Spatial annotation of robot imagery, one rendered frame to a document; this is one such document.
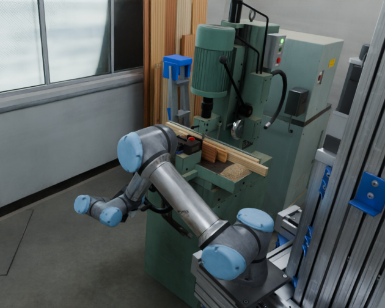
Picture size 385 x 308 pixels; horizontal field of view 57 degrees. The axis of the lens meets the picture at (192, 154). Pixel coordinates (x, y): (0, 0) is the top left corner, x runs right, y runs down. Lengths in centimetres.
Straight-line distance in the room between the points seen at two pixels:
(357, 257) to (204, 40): 105
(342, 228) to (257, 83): 91
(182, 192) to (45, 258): 163
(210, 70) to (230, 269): 94
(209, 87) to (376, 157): 88
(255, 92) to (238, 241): 95
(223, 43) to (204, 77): 17
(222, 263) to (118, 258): 153
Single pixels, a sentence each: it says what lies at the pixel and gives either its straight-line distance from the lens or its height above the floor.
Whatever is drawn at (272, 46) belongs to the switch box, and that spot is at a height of 143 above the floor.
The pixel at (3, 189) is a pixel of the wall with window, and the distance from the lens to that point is 286.
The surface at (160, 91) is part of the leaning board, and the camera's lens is 320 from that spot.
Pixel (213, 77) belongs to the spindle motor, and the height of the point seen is 129.
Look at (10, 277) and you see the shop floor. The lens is 249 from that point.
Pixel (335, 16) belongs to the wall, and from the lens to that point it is 385.
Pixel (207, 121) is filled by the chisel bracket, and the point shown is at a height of 106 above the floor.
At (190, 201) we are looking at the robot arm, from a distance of 106.
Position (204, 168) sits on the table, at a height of 90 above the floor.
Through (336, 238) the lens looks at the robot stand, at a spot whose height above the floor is 105.
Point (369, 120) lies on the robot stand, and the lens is 101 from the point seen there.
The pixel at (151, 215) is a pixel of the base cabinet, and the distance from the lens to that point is 208.
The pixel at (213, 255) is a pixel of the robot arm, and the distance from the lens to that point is 103.
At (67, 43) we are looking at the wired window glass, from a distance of 290.
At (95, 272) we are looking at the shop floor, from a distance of 241.
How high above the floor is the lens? 169
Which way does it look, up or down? 26 degrees down
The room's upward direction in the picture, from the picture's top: 6 degrees clockwise
